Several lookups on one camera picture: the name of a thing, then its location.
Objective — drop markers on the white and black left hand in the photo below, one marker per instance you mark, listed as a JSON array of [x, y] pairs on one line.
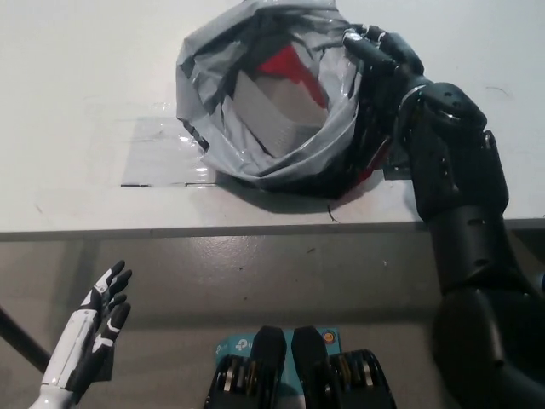
[[76, 341]]

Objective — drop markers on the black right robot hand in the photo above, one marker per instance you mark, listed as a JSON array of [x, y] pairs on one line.
[[391, 53]]

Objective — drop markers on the grey and black plastic bag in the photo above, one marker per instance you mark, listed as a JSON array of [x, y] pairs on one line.
[[340, 140]]

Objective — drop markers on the grey perforated rectangular basket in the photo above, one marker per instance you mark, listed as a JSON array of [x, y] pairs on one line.
[[277, 111]]

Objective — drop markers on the teal box with white logo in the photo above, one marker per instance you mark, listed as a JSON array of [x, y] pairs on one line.
[[232, 347]]

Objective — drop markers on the left black robot torso block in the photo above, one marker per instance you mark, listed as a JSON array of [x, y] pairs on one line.
[[266, 362]]

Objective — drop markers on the black robot torso block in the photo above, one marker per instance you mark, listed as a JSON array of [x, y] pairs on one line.
[[308, 362], [266, 362]]

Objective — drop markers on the right black robot torso block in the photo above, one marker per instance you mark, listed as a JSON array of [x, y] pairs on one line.
[[308, 362]]

